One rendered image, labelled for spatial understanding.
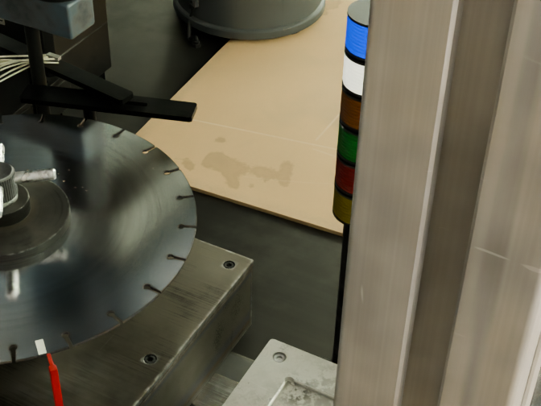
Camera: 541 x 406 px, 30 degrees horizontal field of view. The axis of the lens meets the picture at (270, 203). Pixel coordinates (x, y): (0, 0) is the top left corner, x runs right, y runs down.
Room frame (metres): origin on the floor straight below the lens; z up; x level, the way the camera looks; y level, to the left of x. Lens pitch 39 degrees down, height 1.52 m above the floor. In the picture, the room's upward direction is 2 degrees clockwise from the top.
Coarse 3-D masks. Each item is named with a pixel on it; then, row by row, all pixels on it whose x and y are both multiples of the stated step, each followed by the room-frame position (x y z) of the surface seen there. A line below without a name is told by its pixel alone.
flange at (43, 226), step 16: (32, 192) 0.69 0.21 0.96; (48, 192) 0.69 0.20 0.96; (16, 208) 0.65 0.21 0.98; (32, 208) 0.67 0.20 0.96; (48, 208) 0.67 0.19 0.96; (64, 208) 0.67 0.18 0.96; (0, 224) 0.64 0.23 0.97; (16, 224) 0.65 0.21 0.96; (32, 224) 0.65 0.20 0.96; (48, 224) 0.65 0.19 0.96; (64, 224) 0.65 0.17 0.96; (0, 240) 0.63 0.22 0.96; (16, 240) 0.63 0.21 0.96; (32, 240) 0.63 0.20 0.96; (48, 240) 0.63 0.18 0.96; (0, 256) 0.61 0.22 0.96; (16, 256) 0.61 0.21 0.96
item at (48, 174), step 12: (0, 144) 0.71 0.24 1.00; (0, 156) 0.69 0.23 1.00; (0, 168) 0.67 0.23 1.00; (12, 168) 0.67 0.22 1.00; (48, 168) 0.68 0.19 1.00; (0, 180) 0.65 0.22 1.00; (12, 180) 0.66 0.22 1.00; (24, 180) 0.67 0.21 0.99; (36, 180) 0.67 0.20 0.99; (0, 192) 0.64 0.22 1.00; (12, 192) 0.66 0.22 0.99; (0, 204) 0.63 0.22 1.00; (0, 216) 0.62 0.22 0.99
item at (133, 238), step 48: (48, 144) 0.78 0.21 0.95; (96, 144) 0.78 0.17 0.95; (144, 144) 0.78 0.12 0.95; (96, 192) 0.71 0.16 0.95; (144, 192) 0.71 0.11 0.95; (96, 240) 0.64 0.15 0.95; (144, 240) 0.64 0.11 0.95; (192, 240) 0.65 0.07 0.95; (0, 288) 0.58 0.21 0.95; (48, 288) 0.58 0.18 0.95; (96, 288) 0.58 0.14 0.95; (144, 288) 0.59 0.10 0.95; (0, 336) 0.53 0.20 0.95; (48, 336) 0.53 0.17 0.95; (96, 336) 0.53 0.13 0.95
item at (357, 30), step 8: (360, 0) 0.69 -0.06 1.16; (368, 0) 0.69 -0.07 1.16; (352, 8) 0.67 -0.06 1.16; (360, 8) 0.67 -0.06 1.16; (368, 8) 0.67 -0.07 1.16; (352, 16) 0.66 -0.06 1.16; (360, 16) 0.66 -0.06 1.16; (368, 16) 0.66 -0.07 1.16; (352, 24) 0.66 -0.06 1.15; (360, 24) 0.65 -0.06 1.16; (368, 24) 0.65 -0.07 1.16; (352, 32) 0.66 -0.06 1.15; (360, 32) 0.65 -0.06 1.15; (352, 40) 0.66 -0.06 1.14; (360, 40) 0.65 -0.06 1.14; (352, 48) 0.66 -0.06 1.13; (360, 48) 0.65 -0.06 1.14; (360, 56) 0.65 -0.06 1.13
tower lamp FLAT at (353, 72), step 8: (352, 56) 0.66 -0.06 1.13; (344, 64) 0.67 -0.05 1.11; (352, 64) 0.66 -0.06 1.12; (360, 64) 0.65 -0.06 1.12; (344, 72) 0.67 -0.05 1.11; (352, 72) 0.65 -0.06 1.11; (360, 72) 0.65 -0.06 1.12; (344, 80) 0.67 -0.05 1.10; (352, 80) 0.65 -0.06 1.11; (360, 80) 0.65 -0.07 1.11; (344, 88) 0.66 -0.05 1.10; (352, 88) 0.65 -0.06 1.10; (360, 88) 0.65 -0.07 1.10; (360, 96) 0.65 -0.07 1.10
